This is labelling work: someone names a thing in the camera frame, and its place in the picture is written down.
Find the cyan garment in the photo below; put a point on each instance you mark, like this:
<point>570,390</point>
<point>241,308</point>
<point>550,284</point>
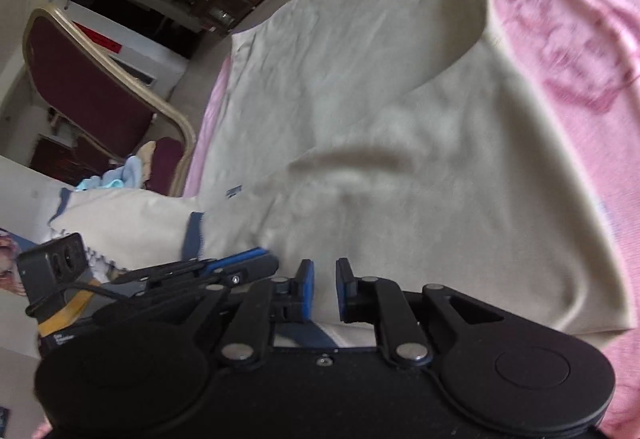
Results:
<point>100,182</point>

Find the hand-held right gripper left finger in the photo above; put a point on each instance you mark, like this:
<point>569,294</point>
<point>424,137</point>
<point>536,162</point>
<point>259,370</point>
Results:
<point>306,288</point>

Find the pink printed towel blanket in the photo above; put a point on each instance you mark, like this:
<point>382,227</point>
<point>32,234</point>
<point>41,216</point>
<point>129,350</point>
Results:
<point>575,19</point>

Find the maroon banquet chair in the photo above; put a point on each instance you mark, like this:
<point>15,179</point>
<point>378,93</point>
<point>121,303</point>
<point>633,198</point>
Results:
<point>85,79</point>

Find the beige sweatshirt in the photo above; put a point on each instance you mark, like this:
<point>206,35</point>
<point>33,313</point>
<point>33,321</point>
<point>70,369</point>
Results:
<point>375,119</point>

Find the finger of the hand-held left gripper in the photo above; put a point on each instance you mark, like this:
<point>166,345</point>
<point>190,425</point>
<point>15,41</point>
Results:
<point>250,271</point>
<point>240,256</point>

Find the light blue knit garment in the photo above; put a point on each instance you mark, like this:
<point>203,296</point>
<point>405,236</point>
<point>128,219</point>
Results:
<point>130,169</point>

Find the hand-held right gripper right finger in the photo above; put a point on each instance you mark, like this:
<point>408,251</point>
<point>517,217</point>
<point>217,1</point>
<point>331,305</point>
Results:
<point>344,290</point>

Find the long red banner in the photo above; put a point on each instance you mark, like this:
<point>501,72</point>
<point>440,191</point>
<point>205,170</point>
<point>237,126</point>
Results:
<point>97,36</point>

